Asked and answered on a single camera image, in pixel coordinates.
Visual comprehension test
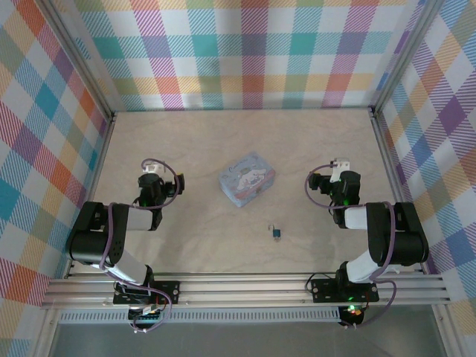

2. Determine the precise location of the cartoon print tin box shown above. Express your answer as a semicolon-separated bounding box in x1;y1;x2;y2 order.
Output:
216;149;278;208

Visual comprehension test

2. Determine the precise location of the circuit board with lit LED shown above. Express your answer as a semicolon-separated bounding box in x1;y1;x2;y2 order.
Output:
340;303;366;327

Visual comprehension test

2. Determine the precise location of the green terminal circuit board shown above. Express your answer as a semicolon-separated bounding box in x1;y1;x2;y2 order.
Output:
127;303;167;324

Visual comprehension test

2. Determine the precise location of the aluminium table edge rail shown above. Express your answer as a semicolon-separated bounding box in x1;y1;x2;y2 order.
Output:
62;111;118;280
370;109;428;274

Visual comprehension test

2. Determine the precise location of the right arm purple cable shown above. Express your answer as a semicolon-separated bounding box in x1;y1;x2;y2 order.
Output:
304;162;397;330

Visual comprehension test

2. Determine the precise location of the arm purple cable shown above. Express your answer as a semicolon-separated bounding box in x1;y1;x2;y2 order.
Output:
304;162;397;330
99;158;186;334

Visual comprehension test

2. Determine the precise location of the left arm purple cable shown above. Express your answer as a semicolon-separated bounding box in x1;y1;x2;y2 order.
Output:
99;158;186;334

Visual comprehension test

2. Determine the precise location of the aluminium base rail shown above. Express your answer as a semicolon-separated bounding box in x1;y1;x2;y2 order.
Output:
39;272;453;310

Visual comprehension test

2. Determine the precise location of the grey slotted cable duct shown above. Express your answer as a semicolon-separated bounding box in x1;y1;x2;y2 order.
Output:
58;310;342;324

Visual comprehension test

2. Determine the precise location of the aluminium frame post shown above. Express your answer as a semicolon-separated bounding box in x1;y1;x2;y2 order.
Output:
370;0;444;115
43;0;117;120

